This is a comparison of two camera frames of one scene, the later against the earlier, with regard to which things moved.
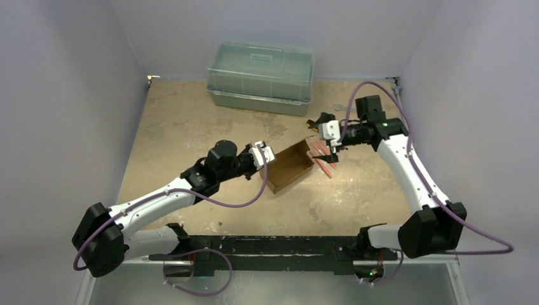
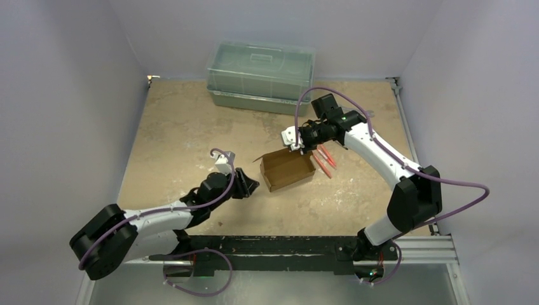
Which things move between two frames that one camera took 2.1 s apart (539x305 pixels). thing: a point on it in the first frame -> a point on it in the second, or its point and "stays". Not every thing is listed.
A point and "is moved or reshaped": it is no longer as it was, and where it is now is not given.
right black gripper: [330, 145] -> [304, 138]
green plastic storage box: [263, 77] stays
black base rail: [208, 253] stays
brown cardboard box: [287, 165] is moved or reshaped
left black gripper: [245, 151] -> [244, 185]
